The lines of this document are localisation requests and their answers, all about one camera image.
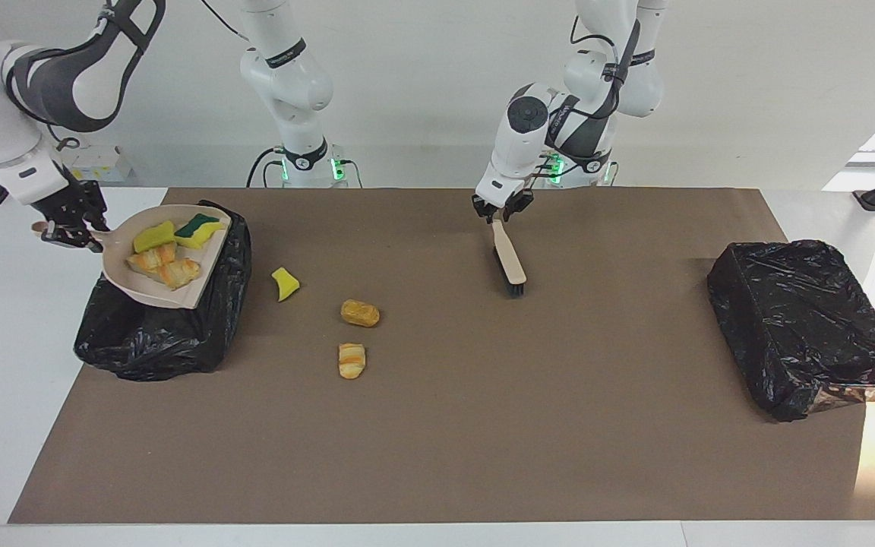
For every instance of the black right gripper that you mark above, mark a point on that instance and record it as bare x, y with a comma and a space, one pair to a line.
69, 199

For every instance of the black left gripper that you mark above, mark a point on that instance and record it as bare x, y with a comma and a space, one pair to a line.
507, 203

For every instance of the beige hand brush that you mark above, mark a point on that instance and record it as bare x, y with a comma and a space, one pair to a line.
510, 262

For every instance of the beige plastic dustpan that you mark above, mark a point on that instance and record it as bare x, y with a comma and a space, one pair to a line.
122, 277

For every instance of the striped croissant piece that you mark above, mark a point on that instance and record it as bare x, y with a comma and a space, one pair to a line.
352, 360
147, 258
178, 273

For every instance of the yellow sponge with green backing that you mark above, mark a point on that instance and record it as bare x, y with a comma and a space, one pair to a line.
200, 232

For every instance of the brown bread roll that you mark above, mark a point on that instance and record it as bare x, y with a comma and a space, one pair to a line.
360, 312

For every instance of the small yellow sponge wedge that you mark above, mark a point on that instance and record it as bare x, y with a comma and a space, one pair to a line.
284, 284

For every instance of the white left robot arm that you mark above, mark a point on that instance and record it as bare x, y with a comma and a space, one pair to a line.
517, 156

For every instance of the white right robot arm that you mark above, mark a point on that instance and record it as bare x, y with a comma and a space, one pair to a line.
285, 76

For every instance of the crumpled black bag bin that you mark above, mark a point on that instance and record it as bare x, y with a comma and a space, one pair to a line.
164, 342

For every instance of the brown table mat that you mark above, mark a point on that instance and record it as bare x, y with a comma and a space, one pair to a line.
437, 471

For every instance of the black bag over cardboard box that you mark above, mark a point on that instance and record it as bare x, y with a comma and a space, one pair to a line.
802, 319

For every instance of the white wall socket boxes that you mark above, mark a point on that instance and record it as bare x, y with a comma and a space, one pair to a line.
103, 163

